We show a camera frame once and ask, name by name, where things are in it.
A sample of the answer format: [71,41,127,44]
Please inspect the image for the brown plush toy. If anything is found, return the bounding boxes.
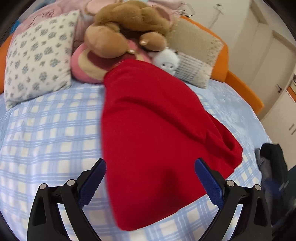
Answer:
[84,1,173,59]

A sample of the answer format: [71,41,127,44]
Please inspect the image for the pink round plush cushion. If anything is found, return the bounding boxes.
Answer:
[70,40,151,84]

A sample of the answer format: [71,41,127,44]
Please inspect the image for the orange bed frame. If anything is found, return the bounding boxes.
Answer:
[0,16,265,115]

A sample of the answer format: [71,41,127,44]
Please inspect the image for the white door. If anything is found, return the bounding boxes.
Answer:
[229,1,295,119]

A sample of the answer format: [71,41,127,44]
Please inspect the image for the blue plaid blanket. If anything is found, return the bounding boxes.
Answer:
[1,80,270,240]

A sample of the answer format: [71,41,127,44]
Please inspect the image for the red polo shirt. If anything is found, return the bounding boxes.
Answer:
[101,59,243,231]

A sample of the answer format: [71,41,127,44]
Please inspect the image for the pink quilt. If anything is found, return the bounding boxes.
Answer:
[12,1,185,47]

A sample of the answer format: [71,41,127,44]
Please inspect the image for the beige upper pillow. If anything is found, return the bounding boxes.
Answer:
[166,17,229,67]

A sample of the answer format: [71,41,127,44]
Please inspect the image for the beige striped pillow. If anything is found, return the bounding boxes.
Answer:
[174,52,213,89]

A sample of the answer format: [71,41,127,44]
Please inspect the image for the white plush cat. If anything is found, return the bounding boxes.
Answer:
[148,48,180,75]

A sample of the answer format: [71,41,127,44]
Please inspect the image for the white floral pillow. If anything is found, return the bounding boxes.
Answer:
[4,10,80,110]

